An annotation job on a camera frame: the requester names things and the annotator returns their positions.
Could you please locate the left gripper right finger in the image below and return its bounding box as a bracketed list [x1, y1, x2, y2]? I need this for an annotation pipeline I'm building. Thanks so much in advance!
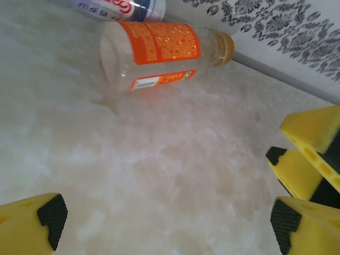
[270, 196, 340, 255]

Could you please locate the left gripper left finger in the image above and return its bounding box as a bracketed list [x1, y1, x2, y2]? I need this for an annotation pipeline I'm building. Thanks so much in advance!
[0, 193, 69, 255]

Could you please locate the orange label bottle brown cap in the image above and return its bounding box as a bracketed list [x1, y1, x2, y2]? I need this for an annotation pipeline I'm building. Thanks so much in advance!
[99, 21, 236, 93]

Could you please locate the clear bottle purple white label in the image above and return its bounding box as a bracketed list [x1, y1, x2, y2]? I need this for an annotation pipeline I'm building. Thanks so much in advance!
[66, 0, 167, 22]

